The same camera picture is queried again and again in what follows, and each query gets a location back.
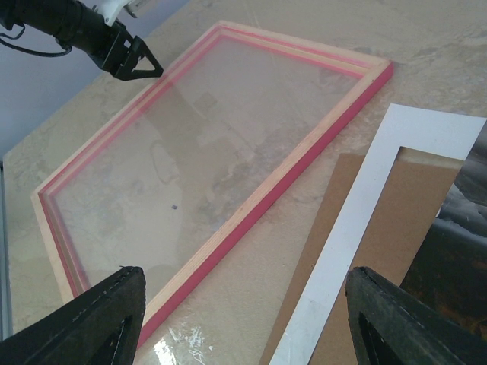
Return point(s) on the sunset landscape photo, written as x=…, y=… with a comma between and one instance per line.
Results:
x=448, y=273

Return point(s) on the clear plastic frame sheet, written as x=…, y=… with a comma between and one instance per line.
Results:
x=157, y=185

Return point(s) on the white mat board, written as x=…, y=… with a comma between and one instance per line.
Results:
x=444, y=134

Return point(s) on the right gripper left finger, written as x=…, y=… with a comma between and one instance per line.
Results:
x=100, y=326

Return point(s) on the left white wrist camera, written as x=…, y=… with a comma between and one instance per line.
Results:
x=111, y=9

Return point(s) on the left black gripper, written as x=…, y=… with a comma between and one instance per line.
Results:
x=117, y=47

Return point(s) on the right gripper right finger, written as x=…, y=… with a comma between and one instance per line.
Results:
x=390, y=326

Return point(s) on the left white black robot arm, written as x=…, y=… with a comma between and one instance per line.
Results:
x=96, y=31

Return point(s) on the pink wooden picture frame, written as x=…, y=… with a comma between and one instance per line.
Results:
x=373, y=73

